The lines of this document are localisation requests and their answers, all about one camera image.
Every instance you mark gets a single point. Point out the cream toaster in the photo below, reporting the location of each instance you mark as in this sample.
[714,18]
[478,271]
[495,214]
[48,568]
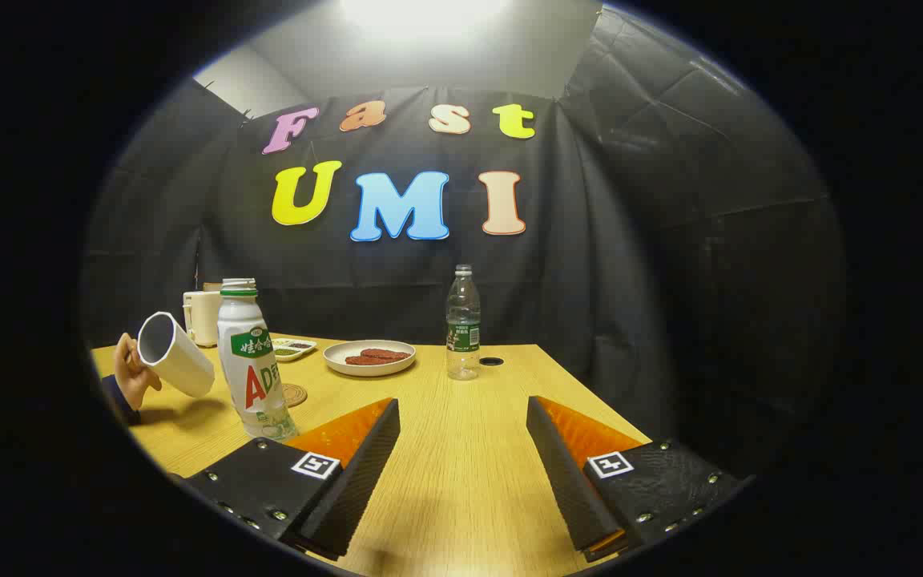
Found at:
[203,319]

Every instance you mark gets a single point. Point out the wooden table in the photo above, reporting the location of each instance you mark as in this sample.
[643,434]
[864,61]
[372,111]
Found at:
[461,449]

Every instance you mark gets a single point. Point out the red meat slices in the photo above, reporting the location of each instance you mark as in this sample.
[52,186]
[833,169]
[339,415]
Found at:
[377,357]

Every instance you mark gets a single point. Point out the round cork coaster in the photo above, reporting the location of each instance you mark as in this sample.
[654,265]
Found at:
[298,395]

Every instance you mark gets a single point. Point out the white juice bottle green label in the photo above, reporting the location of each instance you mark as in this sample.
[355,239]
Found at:
[249,361]

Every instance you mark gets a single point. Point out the black backdrop cloth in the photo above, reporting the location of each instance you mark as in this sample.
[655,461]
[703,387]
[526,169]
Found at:
[630,280]

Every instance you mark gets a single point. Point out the white divided snack dish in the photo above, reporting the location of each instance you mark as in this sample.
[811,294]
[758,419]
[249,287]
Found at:
[295,350]

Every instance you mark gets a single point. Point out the white round plate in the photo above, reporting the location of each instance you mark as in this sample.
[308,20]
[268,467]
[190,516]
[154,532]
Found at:
[341,365]

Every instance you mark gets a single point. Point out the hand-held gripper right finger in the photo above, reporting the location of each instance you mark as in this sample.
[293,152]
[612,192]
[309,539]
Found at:
[566,473]

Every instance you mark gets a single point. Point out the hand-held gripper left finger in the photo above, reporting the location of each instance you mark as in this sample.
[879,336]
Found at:
[361,473]

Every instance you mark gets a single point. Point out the clear plastic water bottle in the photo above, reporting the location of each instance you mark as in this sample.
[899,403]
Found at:
[462,336]

